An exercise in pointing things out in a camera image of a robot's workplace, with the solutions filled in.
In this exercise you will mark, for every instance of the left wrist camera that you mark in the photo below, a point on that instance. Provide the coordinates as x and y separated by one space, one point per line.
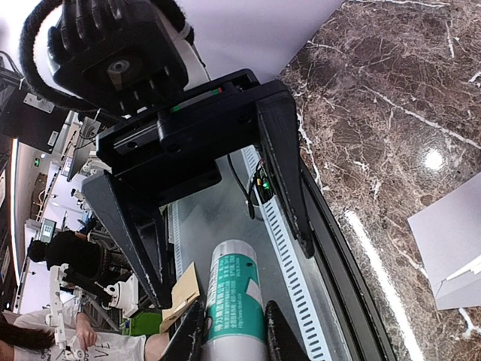
119 56

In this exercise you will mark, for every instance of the person in black top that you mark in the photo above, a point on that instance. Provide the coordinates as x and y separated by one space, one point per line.
72 248

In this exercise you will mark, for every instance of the brown cardboard piece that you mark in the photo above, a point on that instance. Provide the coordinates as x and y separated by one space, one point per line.
184 294

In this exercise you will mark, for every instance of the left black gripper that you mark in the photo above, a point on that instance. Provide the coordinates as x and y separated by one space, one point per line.
170 152

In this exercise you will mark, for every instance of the white slotted cable duct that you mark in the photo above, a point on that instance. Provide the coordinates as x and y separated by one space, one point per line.
283 280

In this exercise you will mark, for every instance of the small circuit board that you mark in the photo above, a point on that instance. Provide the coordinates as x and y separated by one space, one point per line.
263 186

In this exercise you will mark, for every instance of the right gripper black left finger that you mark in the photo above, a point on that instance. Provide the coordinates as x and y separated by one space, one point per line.
187 340

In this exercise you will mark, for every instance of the black front rail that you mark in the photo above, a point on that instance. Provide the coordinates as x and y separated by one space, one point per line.
358 317

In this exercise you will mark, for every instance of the green glue stick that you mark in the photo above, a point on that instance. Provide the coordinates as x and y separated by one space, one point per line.
234 327

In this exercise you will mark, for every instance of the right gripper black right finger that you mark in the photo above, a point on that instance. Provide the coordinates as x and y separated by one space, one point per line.
281 341

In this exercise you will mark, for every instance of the grey envelope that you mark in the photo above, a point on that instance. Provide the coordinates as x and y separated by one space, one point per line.
447 234

